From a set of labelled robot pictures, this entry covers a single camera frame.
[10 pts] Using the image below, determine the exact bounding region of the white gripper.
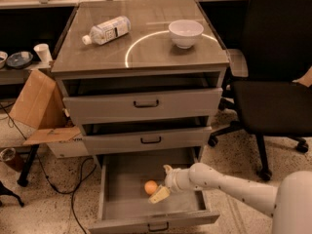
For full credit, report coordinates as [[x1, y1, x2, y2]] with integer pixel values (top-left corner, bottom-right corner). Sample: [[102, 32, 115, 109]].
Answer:
[[148, 165, 193, 204]]

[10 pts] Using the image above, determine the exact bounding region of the orange fruit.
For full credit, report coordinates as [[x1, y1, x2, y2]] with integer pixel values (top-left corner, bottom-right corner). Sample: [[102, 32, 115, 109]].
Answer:
[[144, 180, 158, 195]]

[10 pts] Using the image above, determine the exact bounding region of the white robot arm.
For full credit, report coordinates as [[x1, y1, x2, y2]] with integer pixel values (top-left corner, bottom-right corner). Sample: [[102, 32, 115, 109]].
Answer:
[[149, 163, 312, 234]]

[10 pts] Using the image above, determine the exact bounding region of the grey bottom drawer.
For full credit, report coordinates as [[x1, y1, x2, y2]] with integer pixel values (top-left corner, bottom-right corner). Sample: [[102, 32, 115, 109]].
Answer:
[[89, 148, 219, 234]]

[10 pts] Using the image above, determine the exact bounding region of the grey drawer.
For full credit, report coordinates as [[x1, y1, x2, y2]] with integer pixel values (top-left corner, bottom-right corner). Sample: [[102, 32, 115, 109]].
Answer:
[[63, 73, 222, 125], [83, 117, 212, 155], [89, 148, 219, 234]]

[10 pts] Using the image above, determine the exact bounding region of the grey middle drawer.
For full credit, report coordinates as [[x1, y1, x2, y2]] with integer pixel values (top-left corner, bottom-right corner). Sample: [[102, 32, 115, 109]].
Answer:
[[83, 117, 212, 155]]

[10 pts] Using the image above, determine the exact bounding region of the grey drawer cabinet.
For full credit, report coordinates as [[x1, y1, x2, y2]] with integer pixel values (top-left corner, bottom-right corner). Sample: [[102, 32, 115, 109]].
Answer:
[[50, 0, 230, 161]]

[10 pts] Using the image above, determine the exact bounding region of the grey top drawer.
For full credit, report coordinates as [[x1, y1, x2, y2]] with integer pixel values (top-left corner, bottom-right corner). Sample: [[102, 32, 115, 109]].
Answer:
[[63, 73, 222, 125]]

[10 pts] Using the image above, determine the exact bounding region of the black office chair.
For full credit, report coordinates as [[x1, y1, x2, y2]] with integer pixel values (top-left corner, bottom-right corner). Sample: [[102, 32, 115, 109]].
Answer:
[[208, 0, 312, 180]]

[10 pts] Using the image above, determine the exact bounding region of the black stand leg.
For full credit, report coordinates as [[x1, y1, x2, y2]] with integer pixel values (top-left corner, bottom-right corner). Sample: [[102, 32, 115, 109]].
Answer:
[[17, 144, 39, 187]]

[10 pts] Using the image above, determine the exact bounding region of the brown cardboard box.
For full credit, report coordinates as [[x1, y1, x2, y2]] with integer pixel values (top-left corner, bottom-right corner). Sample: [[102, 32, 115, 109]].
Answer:
[[10, 70, 80, 145]]

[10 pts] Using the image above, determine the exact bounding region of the white ceramic bowl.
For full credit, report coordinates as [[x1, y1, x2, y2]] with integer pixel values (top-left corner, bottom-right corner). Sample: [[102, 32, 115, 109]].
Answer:
[[169, 19, 204, 49]]

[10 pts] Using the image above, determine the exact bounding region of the brown cup on floor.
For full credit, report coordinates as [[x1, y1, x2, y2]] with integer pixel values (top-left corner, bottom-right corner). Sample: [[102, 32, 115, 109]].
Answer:
[[0, 148, 24, 172]]

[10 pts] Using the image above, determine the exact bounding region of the clear plastic bottle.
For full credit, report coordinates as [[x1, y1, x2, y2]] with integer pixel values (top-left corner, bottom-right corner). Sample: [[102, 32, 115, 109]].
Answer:
[[82, 16, 131, 45]]

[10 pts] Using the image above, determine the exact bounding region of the white paper cup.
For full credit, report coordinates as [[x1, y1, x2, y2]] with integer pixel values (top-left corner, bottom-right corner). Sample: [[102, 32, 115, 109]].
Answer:
[[33, 43, 53, 63]]

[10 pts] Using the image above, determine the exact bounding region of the dark blue bowl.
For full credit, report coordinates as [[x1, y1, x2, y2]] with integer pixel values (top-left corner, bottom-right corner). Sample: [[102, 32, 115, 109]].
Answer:
[[6, 51, 33, 69]]

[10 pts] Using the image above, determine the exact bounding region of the white bowl at left edge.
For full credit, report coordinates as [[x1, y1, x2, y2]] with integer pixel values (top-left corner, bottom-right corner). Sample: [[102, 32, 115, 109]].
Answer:
[[0, 51, 8, 69]]

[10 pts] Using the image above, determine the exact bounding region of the black floor cable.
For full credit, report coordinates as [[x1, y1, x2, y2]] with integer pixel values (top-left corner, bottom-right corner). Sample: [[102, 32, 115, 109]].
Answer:
[[0, 101, 98, 234]]

